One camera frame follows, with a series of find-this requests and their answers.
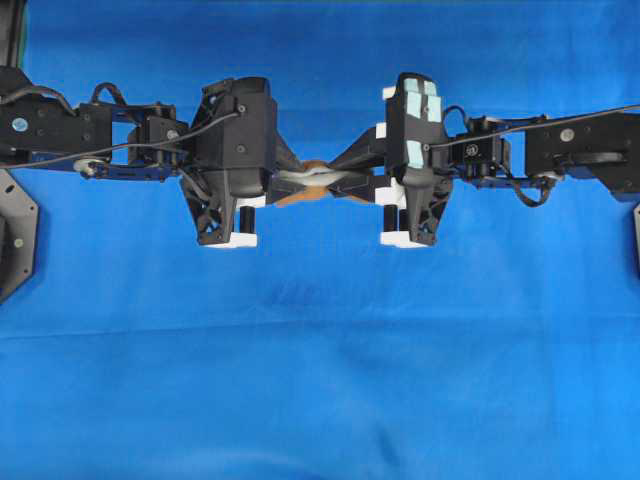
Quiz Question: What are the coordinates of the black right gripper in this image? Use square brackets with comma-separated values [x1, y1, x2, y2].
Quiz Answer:
[327, 73, 453, 248]

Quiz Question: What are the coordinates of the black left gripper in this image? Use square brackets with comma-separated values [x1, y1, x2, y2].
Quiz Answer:
[180, 77, 320, 249]

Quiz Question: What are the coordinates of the grey and orange sponge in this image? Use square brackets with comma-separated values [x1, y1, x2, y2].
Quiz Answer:
[275, 160, 346, 207]

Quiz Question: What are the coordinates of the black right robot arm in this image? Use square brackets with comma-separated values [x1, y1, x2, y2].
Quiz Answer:
[328, 73, 639, 248]

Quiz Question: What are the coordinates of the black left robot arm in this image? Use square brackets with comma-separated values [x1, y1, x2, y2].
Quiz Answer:
[1, 67, 311, 248]

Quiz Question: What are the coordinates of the blue table cloth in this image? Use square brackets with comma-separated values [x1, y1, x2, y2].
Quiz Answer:
[1, 1, 639, 479]

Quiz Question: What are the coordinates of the green curtain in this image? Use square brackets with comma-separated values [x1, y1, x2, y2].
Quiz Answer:
[10, 0, 28, 68]

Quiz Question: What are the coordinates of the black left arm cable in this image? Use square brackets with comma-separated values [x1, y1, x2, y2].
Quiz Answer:
[0, 110, 241, 170]

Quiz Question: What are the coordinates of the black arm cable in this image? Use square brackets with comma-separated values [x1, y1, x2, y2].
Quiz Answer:
[0, 110, 241, 170]
[429, 103, 640, 149]

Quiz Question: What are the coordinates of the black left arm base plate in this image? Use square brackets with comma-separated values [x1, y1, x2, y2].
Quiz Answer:
[0, 170, 39, 303]

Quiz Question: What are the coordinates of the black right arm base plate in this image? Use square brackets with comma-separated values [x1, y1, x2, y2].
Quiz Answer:
[632, 203, 640, 277]

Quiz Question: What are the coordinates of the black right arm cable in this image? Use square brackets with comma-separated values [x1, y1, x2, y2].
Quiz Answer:
[429, 103, 640, 149]

